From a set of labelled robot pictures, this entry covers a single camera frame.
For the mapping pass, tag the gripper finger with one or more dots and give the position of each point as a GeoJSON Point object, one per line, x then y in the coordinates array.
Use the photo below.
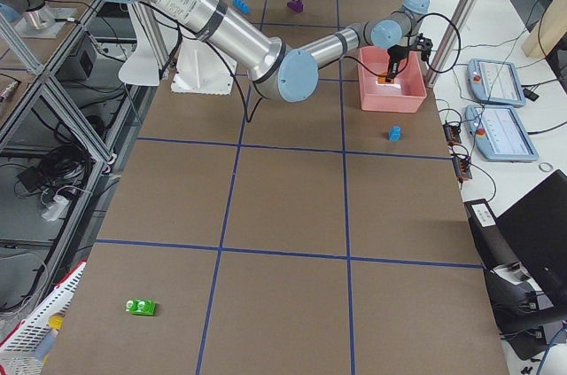
{"type": "Point", "coordinates": [388, 77]}
{"type": "Point", "coordinates": [395, 67]}

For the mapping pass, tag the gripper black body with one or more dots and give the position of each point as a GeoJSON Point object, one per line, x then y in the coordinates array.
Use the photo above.
{"type": "Point", "coordinates": [395, 54]}

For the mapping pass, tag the purple sloped toy block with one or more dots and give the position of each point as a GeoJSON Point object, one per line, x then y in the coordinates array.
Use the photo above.
{"type": "Point", "coordinates": [295, 5]}

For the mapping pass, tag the long blue toy block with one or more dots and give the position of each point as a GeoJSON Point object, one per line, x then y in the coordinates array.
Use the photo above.
{"type": "Point", "coordinates": [242, 6]}

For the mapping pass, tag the small blue toy block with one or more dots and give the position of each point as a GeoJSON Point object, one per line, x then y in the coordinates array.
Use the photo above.
{"type": "Point", "coordinates": [395, 133]}

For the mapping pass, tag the green toy block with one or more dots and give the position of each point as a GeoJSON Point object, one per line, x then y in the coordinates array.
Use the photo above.
{"type": "Point", "coordinates": [141, 307]}

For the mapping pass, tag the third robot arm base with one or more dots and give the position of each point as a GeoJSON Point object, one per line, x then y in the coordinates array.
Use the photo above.
{"type": "Point", "coordinates": [35, 18]}

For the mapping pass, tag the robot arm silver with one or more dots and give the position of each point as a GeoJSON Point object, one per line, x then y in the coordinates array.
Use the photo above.
{"type": "Point", "coordinates": [275, 69]}

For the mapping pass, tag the pink plastic box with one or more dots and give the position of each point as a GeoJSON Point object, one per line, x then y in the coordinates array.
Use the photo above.
{"type": "Point", "coordinates": [404, 95]}

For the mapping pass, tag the upper small circuit board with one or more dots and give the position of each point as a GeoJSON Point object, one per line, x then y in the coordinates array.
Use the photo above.
{"type": "Point", "coordinates": [452, 133]}

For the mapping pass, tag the small circuit board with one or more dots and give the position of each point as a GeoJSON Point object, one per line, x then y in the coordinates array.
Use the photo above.
{"type": "Point", "coordinates": [452, 133]}
{"type": "Point", "coordinates": [461, 168]}

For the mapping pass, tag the upper teach pendant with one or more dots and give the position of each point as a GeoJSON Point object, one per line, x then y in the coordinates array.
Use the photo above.
{"type": "Point", "coordinates": [495, 82]}

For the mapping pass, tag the teach pendant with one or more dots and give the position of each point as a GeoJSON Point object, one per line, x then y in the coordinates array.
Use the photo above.
{"type": "Point", "coordinates": [498, 133]}
{"type": "Point", "coordinates": [495, 82]}

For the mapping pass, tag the lower small circuit board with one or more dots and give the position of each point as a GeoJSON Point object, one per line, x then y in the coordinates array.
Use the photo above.
{"type": "Point", "coordinates": [461, 168]}

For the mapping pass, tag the lower teach pendant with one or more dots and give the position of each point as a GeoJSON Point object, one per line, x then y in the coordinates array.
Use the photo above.
{"type": "Point", "coordinates": [498, 133]}

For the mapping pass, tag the wooden board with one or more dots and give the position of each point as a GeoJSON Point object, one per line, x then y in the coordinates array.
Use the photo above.
{"type": "Point", "coordinates": [547, 32]}

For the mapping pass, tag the black office chair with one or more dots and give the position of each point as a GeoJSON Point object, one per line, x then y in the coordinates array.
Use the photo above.
{"type": "Point", "coordinates": [523, 253]}

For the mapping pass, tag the white power strip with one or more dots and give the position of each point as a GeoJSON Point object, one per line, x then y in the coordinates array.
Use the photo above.
{"type": "Point", "coordinates": [55, 209]}

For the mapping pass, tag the black power adapter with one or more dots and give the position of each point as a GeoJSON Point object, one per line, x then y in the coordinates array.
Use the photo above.
{"type": "Point", "coordinates": [31, 178]}

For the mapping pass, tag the white red plastic basket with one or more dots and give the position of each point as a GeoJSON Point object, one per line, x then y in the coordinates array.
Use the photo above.
{"type": "Point", "coordinates": [24, 350]}

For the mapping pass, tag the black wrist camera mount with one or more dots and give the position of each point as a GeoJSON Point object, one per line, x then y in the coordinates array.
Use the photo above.
{"type": "Point", "coordinates": [422, 45]}

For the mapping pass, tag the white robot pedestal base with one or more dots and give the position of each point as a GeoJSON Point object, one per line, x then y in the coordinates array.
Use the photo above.
{"type": "Point", "coordinates": [199, 70]}

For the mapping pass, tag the aluminium frame post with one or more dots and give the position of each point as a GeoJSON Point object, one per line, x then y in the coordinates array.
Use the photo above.
{"type": "Point", "coordinates": [450, 47]}

